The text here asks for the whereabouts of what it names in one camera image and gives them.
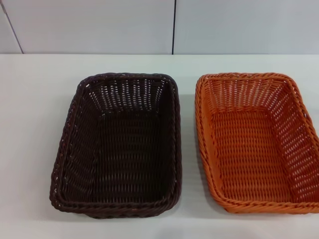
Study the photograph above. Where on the orange wicker basket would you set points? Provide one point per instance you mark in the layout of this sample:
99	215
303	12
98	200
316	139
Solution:
249	154

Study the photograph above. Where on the dark brown wicker basket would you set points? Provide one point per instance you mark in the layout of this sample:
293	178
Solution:
129	159

